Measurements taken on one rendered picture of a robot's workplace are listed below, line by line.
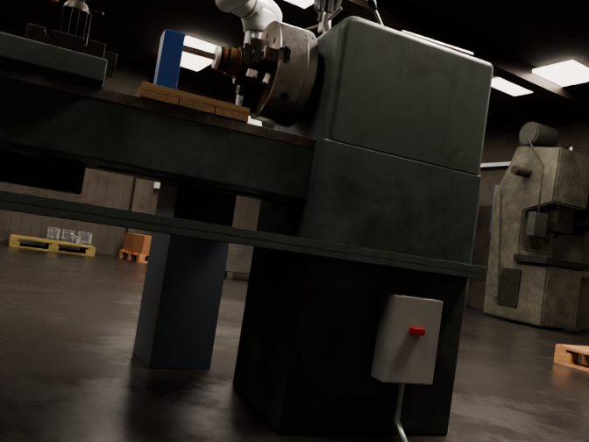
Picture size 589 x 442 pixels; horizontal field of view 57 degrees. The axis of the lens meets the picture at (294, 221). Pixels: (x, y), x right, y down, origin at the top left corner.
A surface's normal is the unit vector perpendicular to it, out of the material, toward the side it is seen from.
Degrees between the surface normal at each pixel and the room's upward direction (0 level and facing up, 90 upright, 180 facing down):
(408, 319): 90
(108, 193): 90
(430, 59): 90
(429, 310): 90
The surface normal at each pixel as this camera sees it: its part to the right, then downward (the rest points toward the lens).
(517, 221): -0.91, -0.15
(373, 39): 0.39, 0.01
